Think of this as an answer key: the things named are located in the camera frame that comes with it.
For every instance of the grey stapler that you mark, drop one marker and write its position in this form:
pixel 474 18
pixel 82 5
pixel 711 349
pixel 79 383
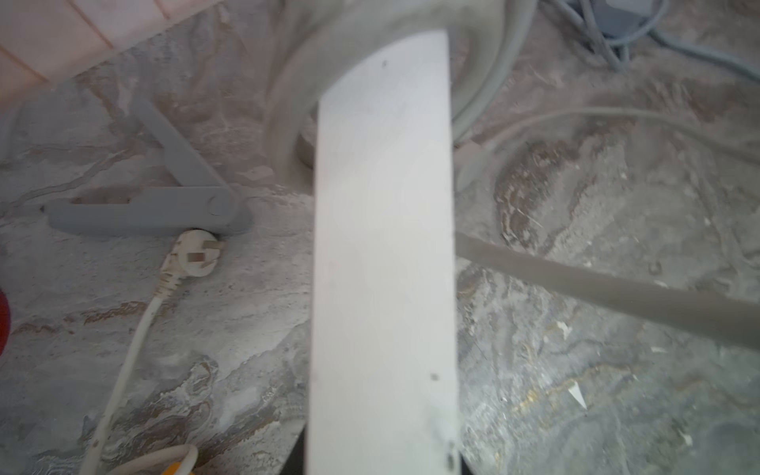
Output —
pixel 201 199

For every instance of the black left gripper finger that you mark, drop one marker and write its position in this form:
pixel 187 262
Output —
pixel 295 461

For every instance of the yellow power strip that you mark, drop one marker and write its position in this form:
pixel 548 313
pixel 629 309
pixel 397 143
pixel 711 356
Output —
pixel 178 468

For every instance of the red metal pencil cup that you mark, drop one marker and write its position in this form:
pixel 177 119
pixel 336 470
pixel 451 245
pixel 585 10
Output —
pixel 5 321

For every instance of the white power strip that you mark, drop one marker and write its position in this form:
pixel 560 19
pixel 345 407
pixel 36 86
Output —
pixel 383 389

